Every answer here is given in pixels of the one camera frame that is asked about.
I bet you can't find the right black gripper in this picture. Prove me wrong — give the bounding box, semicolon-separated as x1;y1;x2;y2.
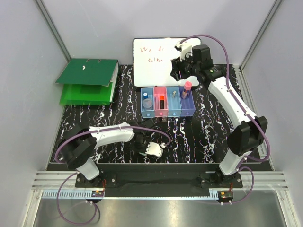
170;52;199;82

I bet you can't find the pink transparent stapler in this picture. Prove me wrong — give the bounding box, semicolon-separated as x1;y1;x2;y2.
181;81;192;99

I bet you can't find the light blue bin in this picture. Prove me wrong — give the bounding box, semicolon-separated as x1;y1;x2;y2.
166;87;181;117
141;87;155;118

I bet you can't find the small clear glue bottle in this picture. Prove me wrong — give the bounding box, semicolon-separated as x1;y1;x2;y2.
142;92;153;110

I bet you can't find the pink eraser stick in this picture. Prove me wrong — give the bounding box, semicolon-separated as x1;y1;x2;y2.
155;96;160;110

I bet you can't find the purple bin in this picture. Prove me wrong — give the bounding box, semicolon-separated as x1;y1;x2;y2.
178;87;196;117

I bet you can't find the orange black marker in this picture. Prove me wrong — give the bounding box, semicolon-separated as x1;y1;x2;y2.
159;96;165;109

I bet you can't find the white dry-erase board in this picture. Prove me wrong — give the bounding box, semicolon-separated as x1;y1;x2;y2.
133;37;199;87

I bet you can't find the pink bin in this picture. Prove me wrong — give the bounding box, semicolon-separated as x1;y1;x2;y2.
153;87;168;117

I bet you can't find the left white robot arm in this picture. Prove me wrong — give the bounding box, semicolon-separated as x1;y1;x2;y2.
55;122;163;187

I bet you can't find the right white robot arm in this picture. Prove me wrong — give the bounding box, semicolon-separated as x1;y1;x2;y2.
170;44;268;188

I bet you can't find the black marble pattern mat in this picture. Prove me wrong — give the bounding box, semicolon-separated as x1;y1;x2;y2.
54;65;233;164

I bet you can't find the left circuit board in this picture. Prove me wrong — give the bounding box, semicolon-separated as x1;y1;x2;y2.
91;190;104;197

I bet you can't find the circuit board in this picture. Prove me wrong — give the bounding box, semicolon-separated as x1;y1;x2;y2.
220;191;233;199
91;190;104;197

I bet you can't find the light green folder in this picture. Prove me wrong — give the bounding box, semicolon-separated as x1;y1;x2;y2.
59;83;115;105

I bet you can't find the right circuit board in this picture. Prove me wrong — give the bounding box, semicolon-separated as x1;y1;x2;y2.
220;191;233;199

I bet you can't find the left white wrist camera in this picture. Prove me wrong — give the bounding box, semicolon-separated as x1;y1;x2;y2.
145;142;163;157

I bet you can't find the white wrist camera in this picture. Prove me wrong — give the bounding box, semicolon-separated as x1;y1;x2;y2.
175;41;192;61
145;142;163;157

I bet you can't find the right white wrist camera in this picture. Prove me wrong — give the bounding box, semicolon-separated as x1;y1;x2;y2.
175;41;192;61

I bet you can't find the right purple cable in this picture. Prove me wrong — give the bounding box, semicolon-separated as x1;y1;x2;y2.
178;34;271;206

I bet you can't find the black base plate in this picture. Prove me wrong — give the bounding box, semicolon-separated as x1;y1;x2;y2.
75;164;243;198

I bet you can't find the green ring binder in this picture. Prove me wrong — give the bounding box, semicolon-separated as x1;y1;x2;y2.
56;59;119;87

